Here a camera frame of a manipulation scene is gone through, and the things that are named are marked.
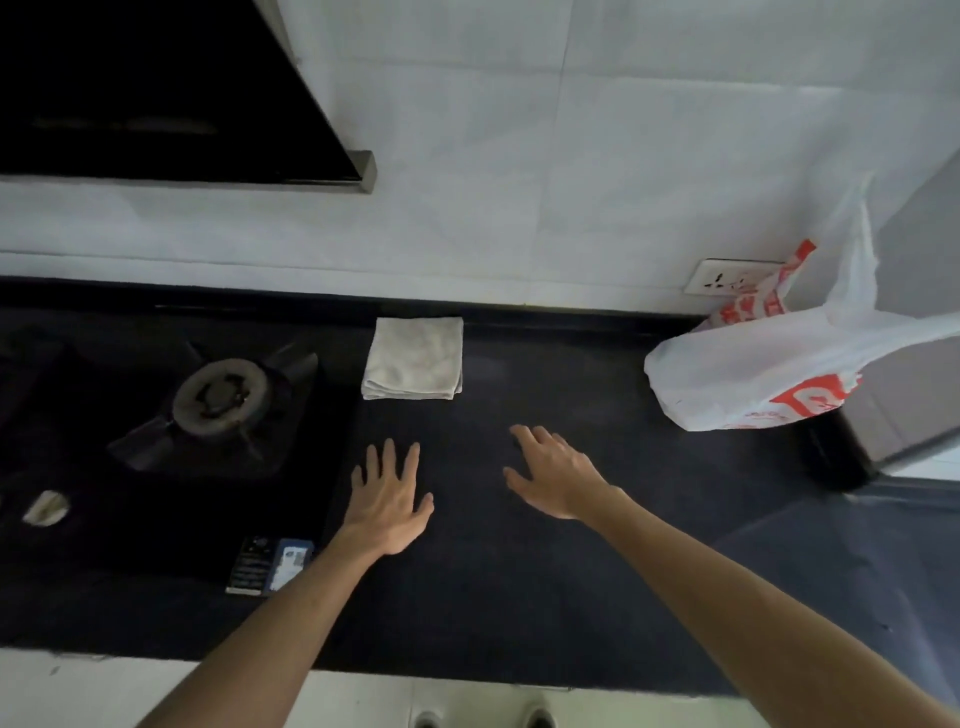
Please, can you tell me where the white red plastic bag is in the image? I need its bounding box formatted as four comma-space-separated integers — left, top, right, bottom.
644, 175, 960, 433

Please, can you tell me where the blue white label sticker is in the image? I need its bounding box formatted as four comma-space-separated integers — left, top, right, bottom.
263, 537, 315, 596

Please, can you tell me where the black iron pan support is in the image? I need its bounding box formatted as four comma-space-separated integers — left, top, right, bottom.
106, 340, 321, 475

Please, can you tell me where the white wall socket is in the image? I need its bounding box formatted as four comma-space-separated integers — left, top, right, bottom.
683, 258, 786, 298

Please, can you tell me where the round metal stove burner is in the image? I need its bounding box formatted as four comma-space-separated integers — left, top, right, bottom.
171, 357, 270, 438

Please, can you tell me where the person's right forearm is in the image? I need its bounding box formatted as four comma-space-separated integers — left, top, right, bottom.
580, 486, 960, 728

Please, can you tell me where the black range hood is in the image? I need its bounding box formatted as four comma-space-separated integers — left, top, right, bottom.
0, 0, 377, 195

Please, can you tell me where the grey metal appliance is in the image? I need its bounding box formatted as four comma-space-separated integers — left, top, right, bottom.
798, 168, 960, 493

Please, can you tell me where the folded white cloth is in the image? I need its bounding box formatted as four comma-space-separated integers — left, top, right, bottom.
360, 315, 465, 402

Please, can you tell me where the silver stove knob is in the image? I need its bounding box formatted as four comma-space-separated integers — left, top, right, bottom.
21, 489, 72, 528

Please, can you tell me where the black glass gas stove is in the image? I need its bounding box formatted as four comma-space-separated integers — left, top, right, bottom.
0, 328, 363, 603

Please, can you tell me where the person's left forearm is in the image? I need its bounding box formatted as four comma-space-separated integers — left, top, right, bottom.
135, 528, 392, 728

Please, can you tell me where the person's left hand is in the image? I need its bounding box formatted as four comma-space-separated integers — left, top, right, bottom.
335, 438, 435, 557

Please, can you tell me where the black label sticker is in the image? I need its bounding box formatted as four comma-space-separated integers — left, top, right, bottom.
225, 534, 276, 598

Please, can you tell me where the person's right hand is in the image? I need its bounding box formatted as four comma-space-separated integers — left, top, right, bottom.
503, 424, 624, 523

